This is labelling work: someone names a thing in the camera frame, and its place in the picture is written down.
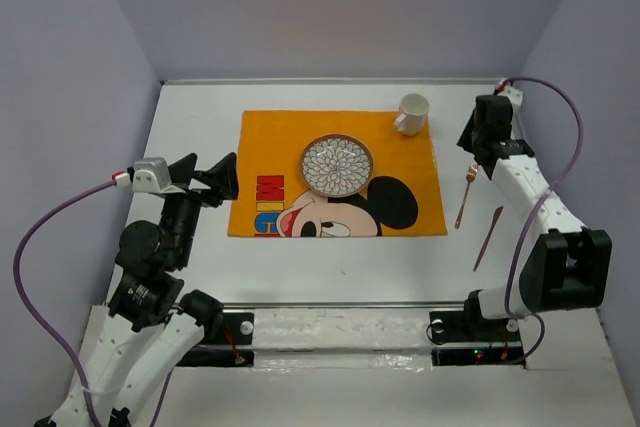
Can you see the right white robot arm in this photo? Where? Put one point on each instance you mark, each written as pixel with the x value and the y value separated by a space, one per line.
pixel 567 266

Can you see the yellow cartoon cloth napkin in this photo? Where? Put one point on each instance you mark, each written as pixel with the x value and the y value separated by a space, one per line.
pixel 402 198

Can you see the white ceramic mug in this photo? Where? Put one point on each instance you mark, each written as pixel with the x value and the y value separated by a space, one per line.
pixel 412 114

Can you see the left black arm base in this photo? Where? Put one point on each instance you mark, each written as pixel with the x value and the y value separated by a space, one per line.
pixel 227 346

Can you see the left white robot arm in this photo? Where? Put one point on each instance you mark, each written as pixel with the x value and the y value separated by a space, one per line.
pixel 151 324

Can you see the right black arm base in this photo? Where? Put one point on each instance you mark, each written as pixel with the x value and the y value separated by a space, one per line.
pixel 462 337

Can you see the floral patterned plate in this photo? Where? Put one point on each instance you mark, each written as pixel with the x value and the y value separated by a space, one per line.
pixel 336 165

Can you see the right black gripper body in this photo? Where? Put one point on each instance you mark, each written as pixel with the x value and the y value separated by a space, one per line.
pixel 478 139

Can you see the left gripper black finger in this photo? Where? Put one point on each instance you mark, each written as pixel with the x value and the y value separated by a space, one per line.
pixel 181 172
pixel 221 180

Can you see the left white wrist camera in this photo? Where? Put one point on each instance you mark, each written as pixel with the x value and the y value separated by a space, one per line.
pixel 148 175

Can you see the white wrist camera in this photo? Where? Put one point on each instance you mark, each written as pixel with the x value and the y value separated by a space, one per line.
pixel 148 175
pixel 507 89

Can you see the copper fork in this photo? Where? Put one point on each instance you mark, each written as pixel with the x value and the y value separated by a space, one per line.
pixel 469 179

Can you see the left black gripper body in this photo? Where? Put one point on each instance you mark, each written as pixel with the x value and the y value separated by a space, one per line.
pixel 181 210

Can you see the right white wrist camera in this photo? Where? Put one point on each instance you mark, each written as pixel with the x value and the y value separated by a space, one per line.
pixel 507 89

